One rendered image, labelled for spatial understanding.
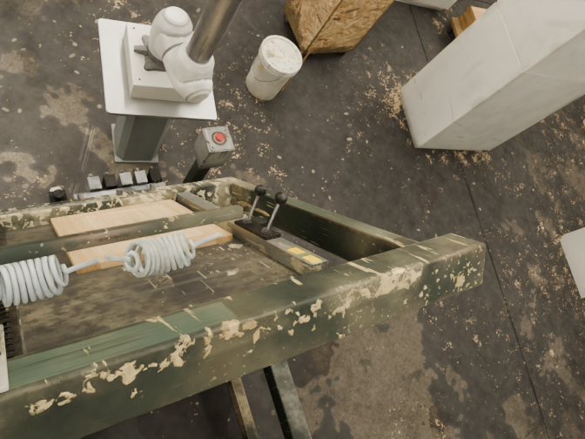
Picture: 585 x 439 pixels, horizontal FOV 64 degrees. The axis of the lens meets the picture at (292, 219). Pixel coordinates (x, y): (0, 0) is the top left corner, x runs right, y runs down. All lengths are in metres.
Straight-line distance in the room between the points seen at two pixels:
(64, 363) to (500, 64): 3.27
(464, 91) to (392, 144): 0.68
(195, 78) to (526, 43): 2.23
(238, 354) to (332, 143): 2.93
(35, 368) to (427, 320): 3.08
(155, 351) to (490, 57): 3.24
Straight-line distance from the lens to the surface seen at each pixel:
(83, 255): 1.40
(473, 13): 5.18
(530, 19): 3.52
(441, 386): 3.57
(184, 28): 2.11
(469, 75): 3.74
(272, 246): 1.27
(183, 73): 2.01
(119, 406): 0.75
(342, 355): 3.11
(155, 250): 0.81
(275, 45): 3.35
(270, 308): 0.79
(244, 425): 2.63
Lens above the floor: 2.64
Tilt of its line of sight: 57 degrees down
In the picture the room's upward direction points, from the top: 52 degrees clockwise
